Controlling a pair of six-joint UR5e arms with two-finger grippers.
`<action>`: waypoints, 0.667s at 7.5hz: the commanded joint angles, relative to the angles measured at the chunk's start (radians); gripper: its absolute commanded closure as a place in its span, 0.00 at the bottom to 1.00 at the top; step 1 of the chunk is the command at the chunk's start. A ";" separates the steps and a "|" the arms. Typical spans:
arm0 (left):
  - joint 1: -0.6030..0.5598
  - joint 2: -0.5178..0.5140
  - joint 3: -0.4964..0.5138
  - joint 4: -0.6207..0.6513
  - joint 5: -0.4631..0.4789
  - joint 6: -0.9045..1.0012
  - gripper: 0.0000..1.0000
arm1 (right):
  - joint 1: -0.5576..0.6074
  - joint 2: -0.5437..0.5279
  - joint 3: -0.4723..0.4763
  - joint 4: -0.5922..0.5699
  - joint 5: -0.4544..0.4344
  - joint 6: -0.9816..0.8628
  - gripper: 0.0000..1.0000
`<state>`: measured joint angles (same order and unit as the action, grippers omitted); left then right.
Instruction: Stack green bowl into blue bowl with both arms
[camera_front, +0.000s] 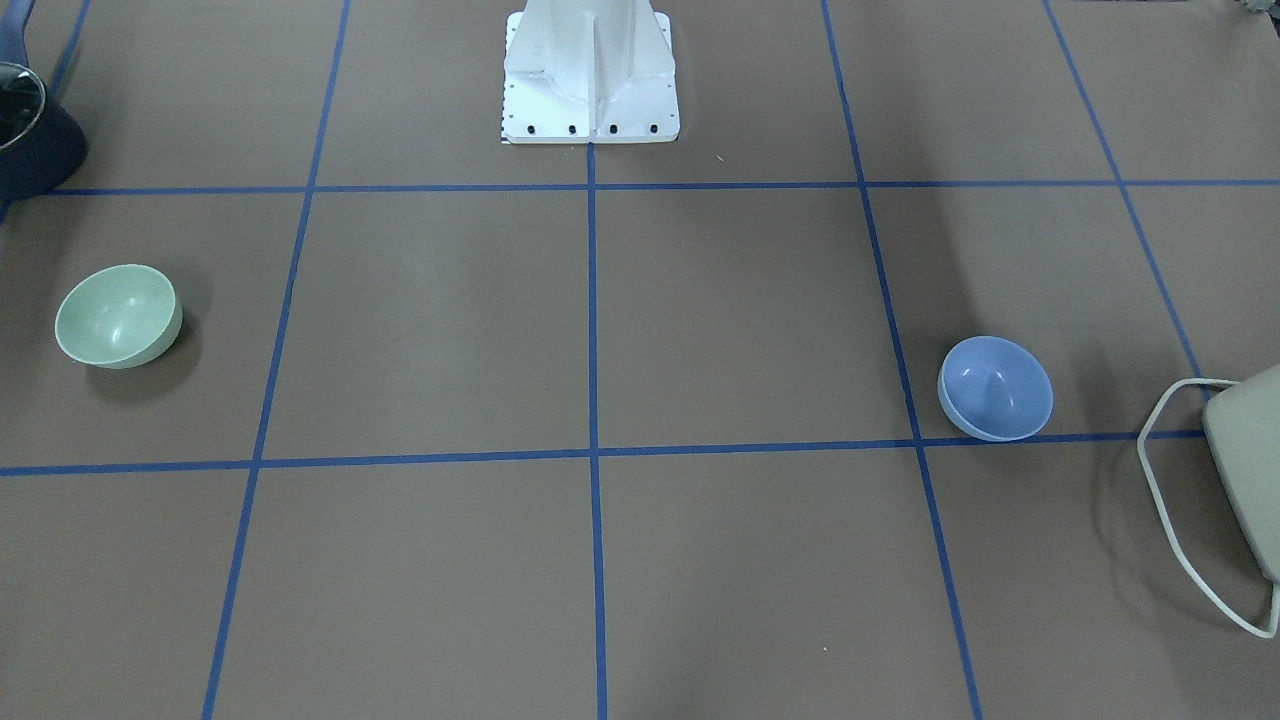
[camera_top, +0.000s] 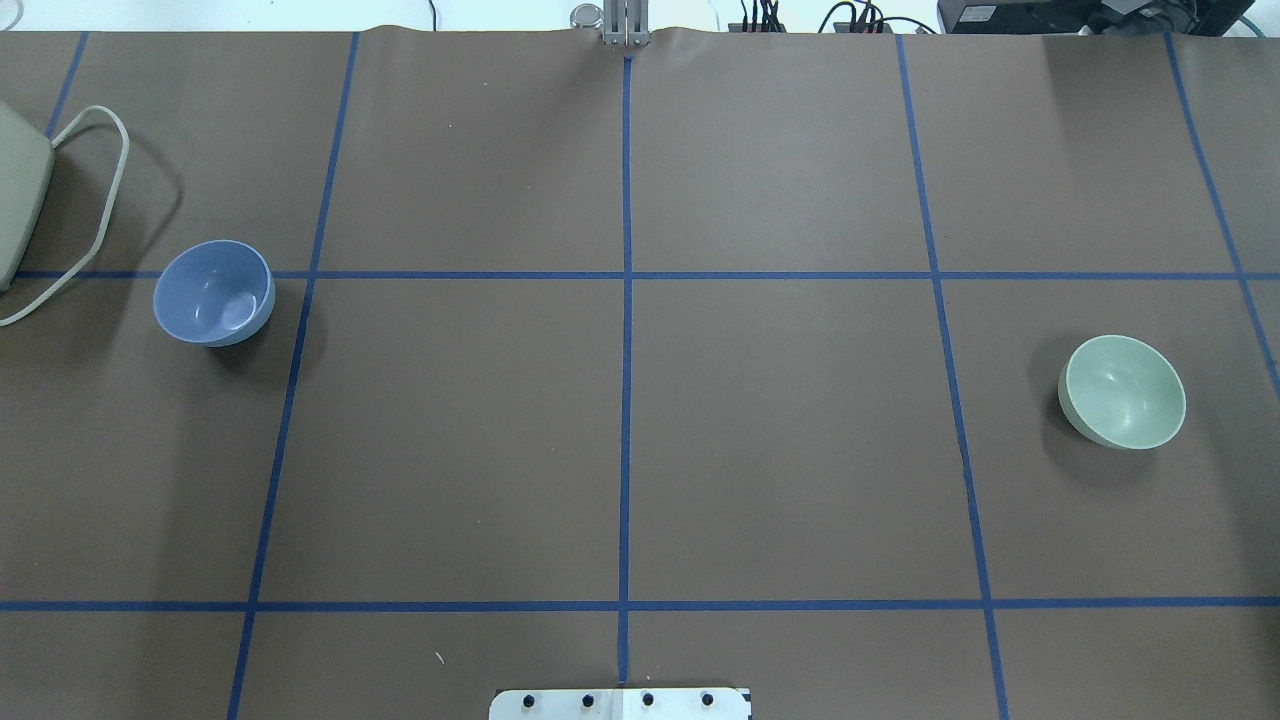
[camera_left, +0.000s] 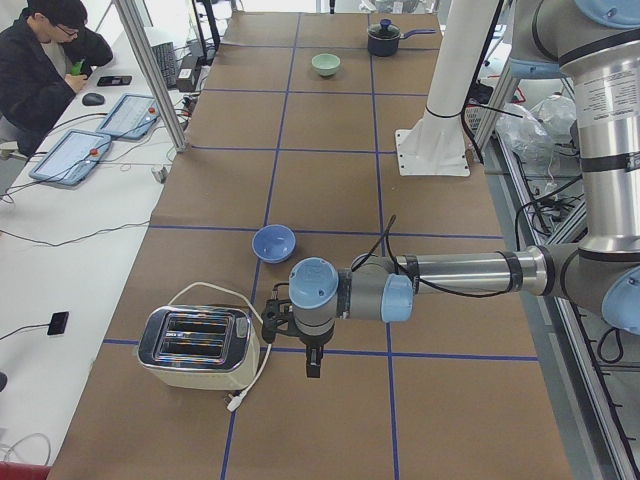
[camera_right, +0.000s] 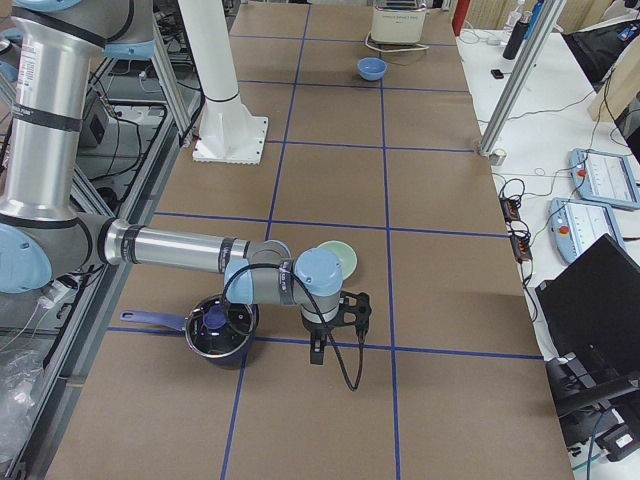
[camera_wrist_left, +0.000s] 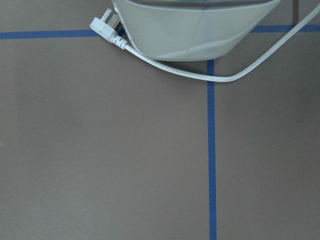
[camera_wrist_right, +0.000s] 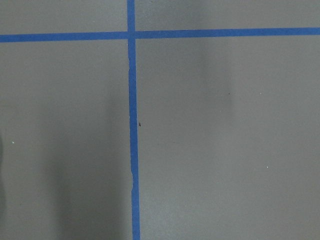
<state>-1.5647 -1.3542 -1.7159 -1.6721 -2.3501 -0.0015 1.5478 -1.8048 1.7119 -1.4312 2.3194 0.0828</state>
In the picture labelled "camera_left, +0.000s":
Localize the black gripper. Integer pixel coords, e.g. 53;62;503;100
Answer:
261;299;333;378

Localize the blue bowl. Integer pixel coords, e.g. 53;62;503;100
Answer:
252;224;296;264

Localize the green bowl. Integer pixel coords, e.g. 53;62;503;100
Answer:
311;53;341;78

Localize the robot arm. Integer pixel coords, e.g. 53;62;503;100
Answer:
262;1;639;377

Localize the cream toaster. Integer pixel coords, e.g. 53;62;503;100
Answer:
137;305;260;391

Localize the small black box device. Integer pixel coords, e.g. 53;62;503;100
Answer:
47;311;69;336

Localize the far blue teach pendant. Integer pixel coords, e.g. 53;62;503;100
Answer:
96;94;159;140

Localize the blue teach pendant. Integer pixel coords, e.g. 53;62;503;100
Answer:
96;94;159;140
29;129;112;187

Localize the near blue teach pendant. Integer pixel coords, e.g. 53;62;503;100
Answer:
29;129;112;187

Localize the crumpled clear plastic bag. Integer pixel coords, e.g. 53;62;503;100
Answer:
495;95;577;162

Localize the blue pot with lid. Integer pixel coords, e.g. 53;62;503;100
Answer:
367;19;437;57

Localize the black keyboard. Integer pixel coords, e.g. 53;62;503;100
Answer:
151;42;179;89

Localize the black computer mouse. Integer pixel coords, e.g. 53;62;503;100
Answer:
81;93;106;107

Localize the black smartphone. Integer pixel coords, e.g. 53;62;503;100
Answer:
97;75;132;87

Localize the person in black jacket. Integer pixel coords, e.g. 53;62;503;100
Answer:
1;1;113;157

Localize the white toaster power cord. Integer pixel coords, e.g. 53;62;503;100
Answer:
166;281;274;413

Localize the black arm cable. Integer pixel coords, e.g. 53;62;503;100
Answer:
349;214;516;299

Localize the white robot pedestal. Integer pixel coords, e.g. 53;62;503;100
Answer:
395;0;503;177

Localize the aluminium frame post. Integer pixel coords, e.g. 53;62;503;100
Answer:
114;0;187;153

